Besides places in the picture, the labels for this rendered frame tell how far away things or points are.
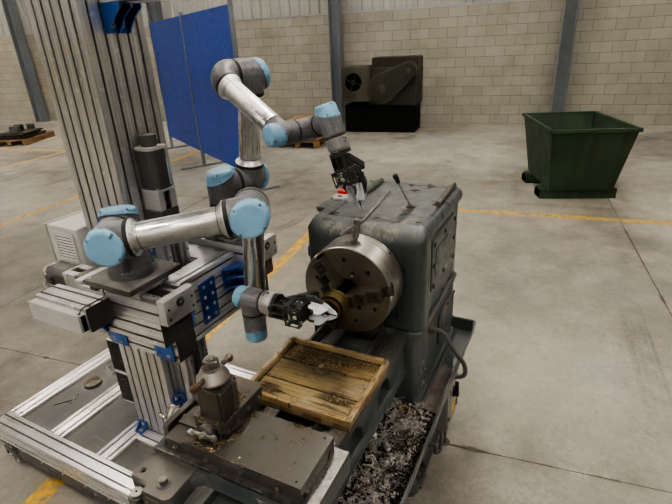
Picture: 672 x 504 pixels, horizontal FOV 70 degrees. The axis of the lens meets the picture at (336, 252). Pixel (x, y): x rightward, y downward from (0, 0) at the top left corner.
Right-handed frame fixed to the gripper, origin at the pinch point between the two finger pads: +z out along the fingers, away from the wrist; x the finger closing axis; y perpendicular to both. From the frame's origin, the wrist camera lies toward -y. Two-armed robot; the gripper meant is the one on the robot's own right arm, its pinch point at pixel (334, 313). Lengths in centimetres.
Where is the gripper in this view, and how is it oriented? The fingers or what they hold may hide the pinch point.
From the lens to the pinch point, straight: 146.2
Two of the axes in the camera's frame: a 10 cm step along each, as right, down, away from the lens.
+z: 8.9, 1.4, -4.4
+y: -4.6, 3.8, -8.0
